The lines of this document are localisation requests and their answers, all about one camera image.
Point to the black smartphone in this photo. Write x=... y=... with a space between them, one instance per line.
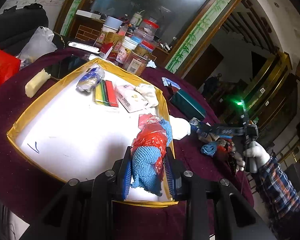
x=64 y=67

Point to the red lid clear jar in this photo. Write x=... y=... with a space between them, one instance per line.
x=148 y=27

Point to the white gloved right hand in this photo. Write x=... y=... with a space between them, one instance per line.
x=255 y=157

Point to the red cigarette carton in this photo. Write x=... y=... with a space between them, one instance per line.
x=111 y=46

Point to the gold cardboard tray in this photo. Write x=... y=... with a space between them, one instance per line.
x=67 y=135

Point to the plaid sleeved right forearm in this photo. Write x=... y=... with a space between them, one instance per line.
x=279 y=195

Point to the white patterned tissue pack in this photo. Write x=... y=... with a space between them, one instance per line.
x=132 y=100

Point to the wooden cabinet counter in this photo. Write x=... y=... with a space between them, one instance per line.
x=85 y=29

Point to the red plastic bag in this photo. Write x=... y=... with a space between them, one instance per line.
x=151 y=134

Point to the purple velvet tablecloth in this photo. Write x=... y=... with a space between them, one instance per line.
x=26 y=189

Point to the red paper bag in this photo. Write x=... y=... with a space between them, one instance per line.
x=9 y=66

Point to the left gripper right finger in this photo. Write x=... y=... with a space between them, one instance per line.
x=233 y=217

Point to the coloured felt sheets pack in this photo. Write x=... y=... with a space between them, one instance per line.
x=104 y=94

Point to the bag of coloured rings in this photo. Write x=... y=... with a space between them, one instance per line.
x=224 y=153

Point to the cream foam block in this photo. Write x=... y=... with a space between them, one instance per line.
x=32 y=87

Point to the clear plastic bag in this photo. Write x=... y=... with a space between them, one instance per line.
x=40 y=43

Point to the black sofa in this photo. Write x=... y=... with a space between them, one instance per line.
x=18 y=25

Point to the brown label snack jar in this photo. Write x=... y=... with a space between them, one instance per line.
x=135 y=64

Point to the light blue knitted cloth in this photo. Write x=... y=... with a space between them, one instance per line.
x=143 y=160

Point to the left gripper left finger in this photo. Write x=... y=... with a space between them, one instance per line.
x=83 y=209

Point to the white cloth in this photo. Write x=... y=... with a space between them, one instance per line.
x=180 y=128

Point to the teal tissue box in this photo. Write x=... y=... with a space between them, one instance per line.
x=187 y=105

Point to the blue white flat packet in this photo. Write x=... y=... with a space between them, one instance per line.
x=167 y=82

